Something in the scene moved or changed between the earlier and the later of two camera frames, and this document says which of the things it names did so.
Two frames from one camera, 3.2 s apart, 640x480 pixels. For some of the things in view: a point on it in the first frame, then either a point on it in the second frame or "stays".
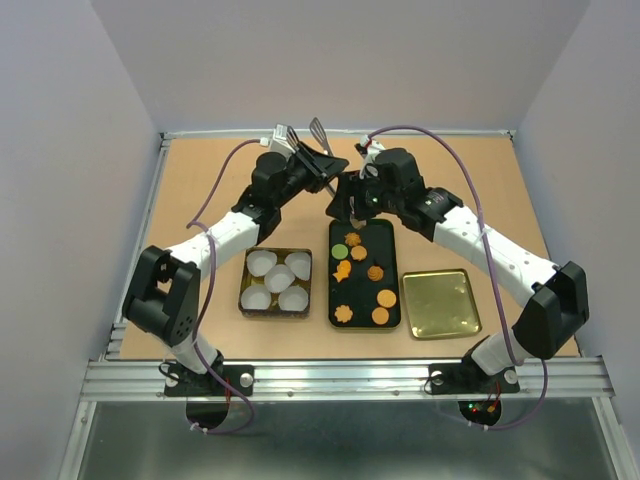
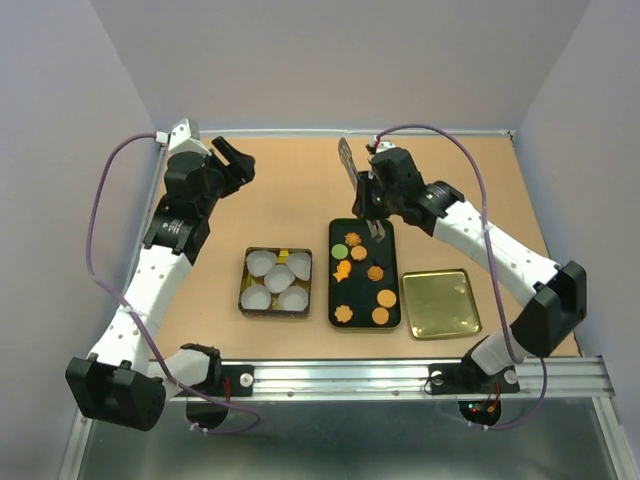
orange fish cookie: [342, 270] stays
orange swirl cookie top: [352, 239] stays
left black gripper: [329, 166] -> [241, 170]
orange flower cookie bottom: [343, 313] stays
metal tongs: [317, 133] -> [376, 226]
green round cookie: [339, 251] stays
